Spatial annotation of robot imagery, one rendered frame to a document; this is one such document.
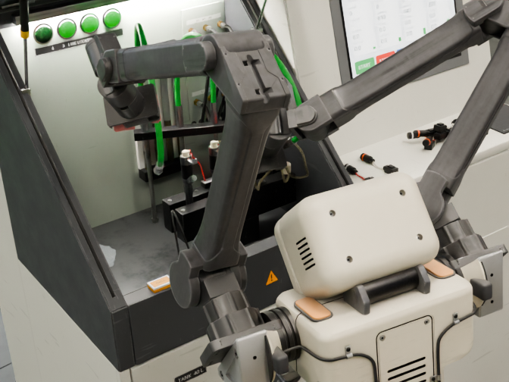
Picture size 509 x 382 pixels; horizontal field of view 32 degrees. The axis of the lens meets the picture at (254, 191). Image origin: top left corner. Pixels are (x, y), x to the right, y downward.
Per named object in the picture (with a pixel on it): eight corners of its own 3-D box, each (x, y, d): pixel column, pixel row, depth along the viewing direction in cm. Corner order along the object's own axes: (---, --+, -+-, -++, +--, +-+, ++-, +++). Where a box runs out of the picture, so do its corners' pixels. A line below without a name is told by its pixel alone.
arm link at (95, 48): (107, 70, 150) (154, 64, 154) (85, 14, 154) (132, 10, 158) (92, 108, 160) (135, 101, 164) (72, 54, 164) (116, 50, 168)
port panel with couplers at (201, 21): (195, 124, 241) (187, 13, 226) (189, 120, 243) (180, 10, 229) (235, 112, 247) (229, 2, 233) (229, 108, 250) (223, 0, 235)
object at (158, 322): (135, 366, 192) (128, 305, 185) (126, 355, 195) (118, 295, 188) (354, 268, 223) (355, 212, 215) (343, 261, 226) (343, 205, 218)
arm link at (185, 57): (207, 78, 118) (277, 69, 123) (202, 33, 117) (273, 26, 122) (94, 86, 155) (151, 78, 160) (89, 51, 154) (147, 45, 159)
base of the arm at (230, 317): (213, 351, 129) (285, 326, 134) (193, 301, 132) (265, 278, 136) (201, 368, 137) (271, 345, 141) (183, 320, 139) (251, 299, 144)
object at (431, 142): (431, 157, 233) (432, 138, 231) (403, 144, 241) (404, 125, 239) (491, 133, 245) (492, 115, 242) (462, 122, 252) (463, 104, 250)
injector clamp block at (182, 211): (187, 267, 218) (182, 214, 211) (167, 251, 226) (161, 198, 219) (297, 223, 235) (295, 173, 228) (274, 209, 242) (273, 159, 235)
